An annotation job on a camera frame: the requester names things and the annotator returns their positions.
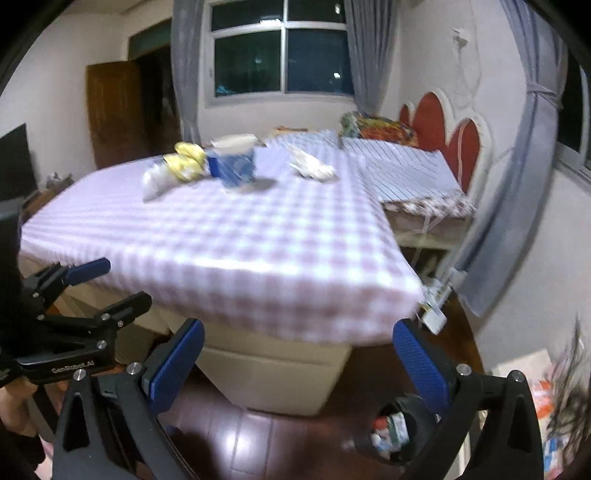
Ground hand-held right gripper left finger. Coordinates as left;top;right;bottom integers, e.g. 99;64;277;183
53;318;205;480

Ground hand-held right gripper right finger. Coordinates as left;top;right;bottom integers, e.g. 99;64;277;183
392;320;543;480

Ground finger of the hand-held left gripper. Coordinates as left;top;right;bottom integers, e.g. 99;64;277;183
22;257;112;315
43;292;153;336

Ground black trash bin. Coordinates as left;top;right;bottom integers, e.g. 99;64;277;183
353;392;445;465

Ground white plastic wrapper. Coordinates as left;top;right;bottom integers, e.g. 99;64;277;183
142;159;179;202

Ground yellow plastic bag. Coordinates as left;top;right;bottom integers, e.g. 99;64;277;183
163;141;209;181

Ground blue paper cup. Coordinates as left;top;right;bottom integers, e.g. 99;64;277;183
209;133;259;189

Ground white tissue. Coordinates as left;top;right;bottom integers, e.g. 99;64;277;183
288;145;338;181

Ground person's left hand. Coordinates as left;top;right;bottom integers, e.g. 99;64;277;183
0;381;41;435

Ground white router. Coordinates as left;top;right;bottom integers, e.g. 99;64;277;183
417;304;447;334

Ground cream washing machine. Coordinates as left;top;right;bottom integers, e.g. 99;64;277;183
488;348;556;416

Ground cream desk cabinet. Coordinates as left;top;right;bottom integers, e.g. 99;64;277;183
60;295;357;417

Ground pink checkered tablecloth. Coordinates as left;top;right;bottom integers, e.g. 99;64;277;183
17;131;426;347

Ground black television screen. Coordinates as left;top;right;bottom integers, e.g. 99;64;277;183
0;123;38;202

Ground dark hair brush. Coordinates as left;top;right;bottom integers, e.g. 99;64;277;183
549;318;591;440

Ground floral blanket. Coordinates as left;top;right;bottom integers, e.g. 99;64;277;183
382;196;476;220

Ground brown wooden door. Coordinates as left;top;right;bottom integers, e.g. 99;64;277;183
86;60;140;158

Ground red floral cloth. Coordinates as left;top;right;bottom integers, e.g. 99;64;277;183
530;377;591;480

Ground white grid-pattern sheet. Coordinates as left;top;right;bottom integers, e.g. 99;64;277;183
267;128;465;204

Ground grey tied curtain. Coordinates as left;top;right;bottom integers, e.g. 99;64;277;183
454;0;567;317

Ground colourful patterned pillow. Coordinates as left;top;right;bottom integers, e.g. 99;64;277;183
339;110;419;148

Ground red and white headboard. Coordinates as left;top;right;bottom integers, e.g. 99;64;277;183
399;89;495;186

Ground grey-framed window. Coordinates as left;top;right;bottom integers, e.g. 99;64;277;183
553;45;591;182

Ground white-framed sliding window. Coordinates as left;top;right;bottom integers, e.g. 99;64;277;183
205;0;356;107

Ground cream bed frame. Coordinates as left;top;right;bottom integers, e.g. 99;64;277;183
394;216;467;252

